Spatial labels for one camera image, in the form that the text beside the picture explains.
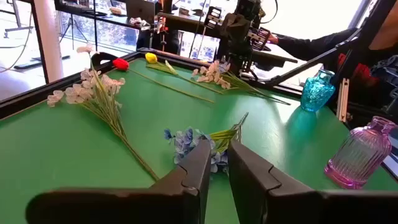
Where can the black table border frame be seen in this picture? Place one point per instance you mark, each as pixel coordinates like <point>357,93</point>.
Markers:
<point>31,99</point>

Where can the purple ribbed glass vase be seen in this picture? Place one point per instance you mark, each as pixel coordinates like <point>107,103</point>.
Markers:
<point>357,158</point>

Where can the black frame strut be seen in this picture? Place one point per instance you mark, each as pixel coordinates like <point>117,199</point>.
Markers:
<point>311,62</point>

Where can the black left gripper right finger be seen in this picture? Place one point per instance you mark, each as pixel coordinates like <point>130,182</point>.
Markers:
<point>280,202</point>

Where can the teal glass vase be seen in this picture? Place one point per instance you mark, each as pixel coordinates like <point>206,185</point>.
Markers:
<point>317,93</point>

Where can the yellow artificial tulip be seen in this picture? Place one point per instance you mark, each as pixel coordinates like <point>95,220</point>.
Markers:
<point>151,58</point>

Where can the black tripod stand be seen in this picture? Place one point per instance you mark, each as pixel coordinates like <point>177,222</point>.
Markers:
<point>72,31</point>

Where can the person's hand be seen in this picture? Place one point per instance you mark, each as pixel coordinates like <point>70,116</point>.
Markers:
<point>273,39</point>

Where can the dark grey desk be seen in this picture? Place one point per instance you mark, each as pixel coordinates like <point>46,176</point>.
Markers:
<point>186,21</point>

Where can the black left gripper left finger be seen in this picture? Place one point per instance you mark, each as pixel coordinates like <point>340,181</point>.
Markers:
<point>174,199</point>

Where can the green table mat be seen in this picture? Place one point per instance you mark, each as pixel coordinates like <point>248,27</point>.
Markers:
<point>62,149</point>

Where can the white blossom flower spray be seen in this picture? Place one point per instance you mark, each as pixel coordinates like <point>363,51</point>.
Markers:
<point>214,74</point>
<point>77,93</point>

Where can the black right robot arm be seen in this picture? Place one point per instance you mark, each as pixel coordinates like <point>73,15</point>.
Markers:
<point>231,56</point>

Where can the red artificial tulip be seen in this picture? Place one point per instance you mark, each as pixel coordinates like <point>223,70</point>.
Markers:
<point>120,64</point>

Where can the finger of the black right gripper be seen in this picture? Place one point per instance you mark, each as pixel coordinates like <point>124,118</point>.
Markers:
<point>259,39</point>
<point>213,17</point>

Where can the laptop computer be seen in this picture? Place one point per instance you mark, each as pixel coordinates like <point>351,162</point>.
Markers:
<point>140,9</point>

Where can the blue hydrangea flower stem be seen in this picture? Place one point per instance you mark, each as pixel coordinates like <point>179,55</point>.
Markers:
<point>186,140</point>

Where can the white aluminium bars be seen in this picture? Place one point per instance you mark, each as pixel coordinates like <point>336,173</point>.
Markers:
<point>343,99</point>

